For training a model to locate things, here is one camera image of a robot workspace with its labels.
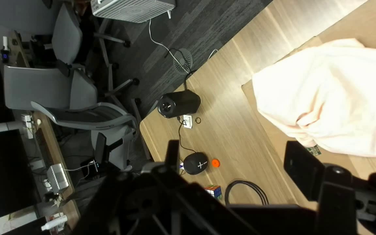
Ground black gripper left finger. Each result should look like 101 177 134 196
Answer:
153 139 225 207

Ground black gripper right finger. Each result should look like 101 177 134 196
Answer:
283 140 359 235

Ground peach shirt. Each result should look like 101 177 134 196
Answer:
251 38 376 160

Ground round black speaker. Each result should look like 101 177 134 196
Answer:
181 152 210 177

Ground small white adapter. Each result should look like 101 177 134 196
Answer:
179 114 195 131

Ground Rubik's cube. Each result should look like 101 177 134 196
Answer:
205 186 223 201

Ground black cylinder speaker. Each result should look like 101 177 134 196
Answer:
157 89 202 119

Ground grey office chair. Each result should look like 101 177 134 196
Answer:
50 3 142 98
3 64 138 131

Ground white space heater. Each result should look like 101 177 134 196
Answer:
89 0 176 25

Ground coiled black cable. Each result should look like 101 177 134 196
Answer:
223 179 272 209

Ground white power cord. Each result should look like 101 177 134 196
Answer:
146 19 195 76

